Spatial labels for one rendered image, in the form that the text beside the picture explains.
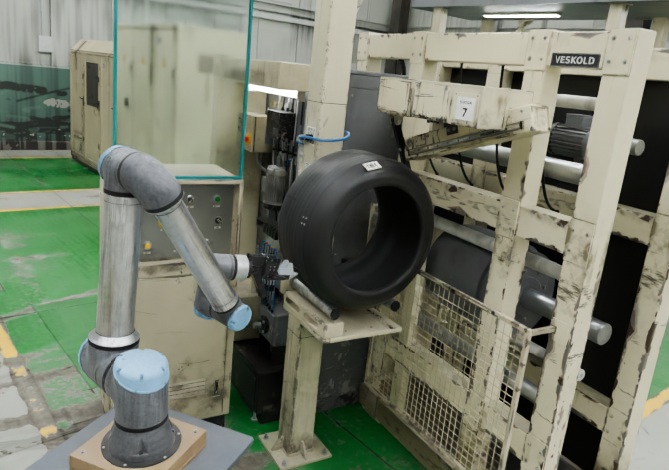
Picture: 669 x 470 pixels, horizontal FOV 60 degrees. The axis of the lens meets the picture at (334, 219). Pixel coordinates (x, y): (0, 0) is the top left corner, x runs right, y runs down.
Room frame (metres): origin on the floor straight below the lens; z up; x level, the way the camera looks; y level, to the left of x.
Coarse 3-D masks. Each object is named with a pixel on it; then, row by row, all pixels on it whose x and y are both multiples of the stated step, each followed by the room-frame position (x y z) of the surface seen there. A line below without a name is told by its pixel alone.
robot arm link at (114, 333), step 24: (120, 192) 1.55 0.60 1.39; (120, 216) 1.56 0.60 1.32; (120, 240) 1.56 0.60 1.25; (120, 264) 1.56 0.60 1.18; (120, 288) 1.56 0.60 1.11; (120, 312) 1.56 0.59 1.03; (96, 336) 1.55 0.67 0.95; (120, 336) 1.56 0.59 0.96; (96, 360) 1.53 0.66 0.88; (96, 384) 1.54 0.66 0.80
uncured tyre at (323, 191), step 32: (320, 160) 2.17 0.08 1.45; (352, 160) 2.08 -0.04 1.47; (384, 160) 2.10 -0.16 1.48; (288, 192) 2.14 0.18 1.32; (320, 192) 1.98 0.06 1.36; (352, 192) 1.99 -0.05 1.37; (384, 192) 2.41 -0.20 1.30; (416, 192) 2.13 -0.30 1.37; (288, 224) 2.05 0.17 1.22; (320, 224) 1.94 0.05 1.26; (384, 224) 2.42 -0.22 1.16; (416, 224) 2.32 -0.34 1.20; (288, 256) 2.06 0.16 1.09; (320, 256) 1.94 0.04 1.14; (384, 256) 2.39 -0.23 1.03; (416, 256) 2.16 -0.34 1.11; (320, 288) 1.97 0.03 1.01; (352, 288) 2.26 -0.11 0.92; (384, 288) 2.10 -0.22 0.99
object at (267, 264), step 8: (248, 256) 1.93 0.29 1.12; (256, 256) 1.92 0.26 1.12; (264, 256) 1.94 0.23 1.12; (272, 256) 1.98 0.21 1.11; (256, 264) 1.93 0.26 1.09; (264, 264) 1.94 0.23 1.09; (272, 264) 1.94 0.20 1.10; (248, 272) 1.89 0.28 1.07; (264, 272) 1.93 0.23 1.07; (272, 272) 1.95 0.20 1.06
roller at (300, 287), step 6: (294, 282) 2.27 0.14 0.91; (300, 282) 2.25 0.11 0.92; (300, 288) 2.22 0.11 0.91; (306, 288) 2.20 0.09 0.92; (306, 294) 2.17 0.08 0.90; (312, 294) 2.14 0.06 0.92; (312, 300) 2.12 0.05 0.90; (318, 300) 2.09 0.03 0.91; (324, 300) 2.08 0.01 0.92; (318, 306) 2.08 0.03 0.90; (324, 306) 2.05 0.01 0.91; (330, 306) 2.03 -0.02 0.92; (324, 312) 2.04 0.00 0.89; (330, 312) 2.01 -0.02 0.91; (336, 312) 2.01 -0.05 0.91; (336, 318) 2.01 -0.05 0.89
